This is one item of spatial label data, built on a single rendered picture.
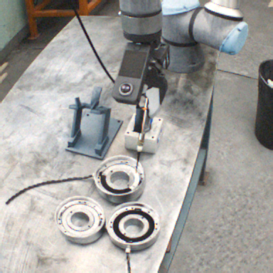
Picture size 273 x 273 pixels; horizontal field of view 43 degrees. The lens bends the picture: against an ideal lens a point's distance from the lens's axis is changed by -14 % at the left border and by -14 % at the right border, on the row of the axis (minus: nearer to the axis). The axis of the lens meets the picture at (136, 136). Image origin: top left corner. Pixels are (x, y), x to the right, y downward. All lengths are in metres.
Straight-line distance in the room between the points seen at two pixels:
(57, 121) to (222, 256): 0.97
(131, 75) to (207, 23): 0.39
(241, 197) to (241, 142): 0.37
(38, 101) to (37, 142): 0.16
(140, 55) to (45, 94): 0.49
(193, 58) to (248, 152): 0.99
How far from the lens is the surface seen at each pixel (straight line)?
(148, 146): 0.87
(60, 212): 0.78
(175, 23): 1.04
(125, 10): 0.64
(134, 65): 0.67
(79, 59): 1.21
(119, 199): 0.78
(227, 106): 2.24
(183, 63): 1.10
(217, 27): 0.98
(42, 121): 1.01
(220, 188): 1.83
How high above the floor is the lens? 1.47
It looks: 46 degrees down
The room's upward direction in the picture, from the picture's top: 4 degrees counter-clockwise
